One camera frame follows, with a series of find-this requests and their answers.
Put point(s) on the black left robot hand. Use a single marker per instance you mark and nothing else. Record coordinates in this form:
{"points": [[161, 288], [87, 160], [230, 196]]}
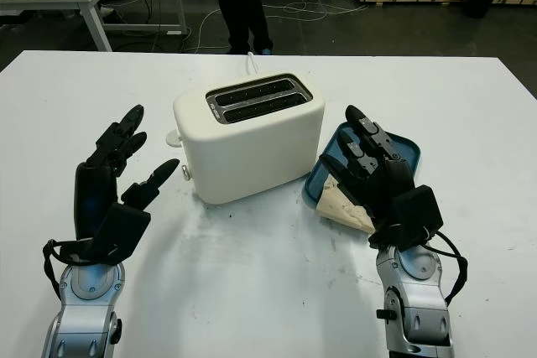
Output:
{"points": [[94, 198]]}

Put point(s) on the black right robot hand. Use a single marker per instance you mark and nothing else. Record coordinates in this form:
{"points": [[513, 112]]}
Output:
{"points": [[394, 177]]}

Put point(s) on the white bread slice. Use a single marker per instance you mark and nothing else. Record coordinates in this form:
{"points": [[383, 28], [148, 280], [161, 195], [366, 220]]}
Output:
{"points": [[340, 207]]}

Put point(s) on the white toaster lever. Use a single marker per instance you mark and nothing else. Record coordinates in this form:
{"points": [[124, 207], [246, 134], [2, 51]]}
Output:
{"points": [[172, 138]]}

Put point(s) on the blue plastic tray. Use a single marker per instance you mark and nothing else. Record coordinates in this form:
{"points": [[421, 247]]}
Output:
{"points": [[403, 144]]}

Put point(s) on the small toaster dial knob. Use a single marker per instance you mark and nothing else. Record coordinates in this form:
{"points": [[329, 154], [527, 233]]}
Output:
{"points": [[186, 172]]}

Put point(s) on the cream two-slot toaster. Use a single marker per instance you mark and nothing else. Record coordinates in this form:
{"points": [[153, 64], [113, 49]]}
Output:
{"points": [[251, 157]]}

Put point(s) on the white shoe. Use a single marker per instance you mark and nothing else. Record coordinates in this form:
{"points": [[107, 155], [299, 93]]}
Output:
{"points": [[106, 10]]}

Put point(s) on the standing person in black trousers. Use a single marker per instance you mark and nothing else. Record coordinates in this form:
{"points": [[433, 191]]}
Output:
{"points": [[243, 6]]}

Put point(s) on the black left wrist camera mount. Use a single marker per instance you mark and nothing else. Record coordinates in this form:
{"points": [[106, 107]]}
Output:
{"points": [[121, 232]]}

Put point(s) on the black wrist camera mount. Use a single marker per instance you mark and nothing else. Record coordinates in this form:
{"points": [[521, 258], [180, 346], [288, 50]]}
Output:
{"points": [[419, 215], [121, 232]]}

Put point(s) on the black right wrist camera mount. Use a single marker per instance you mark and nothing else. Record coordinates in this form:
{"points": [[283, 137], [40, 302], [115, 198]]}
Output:
{"points": [[419, 215]]}

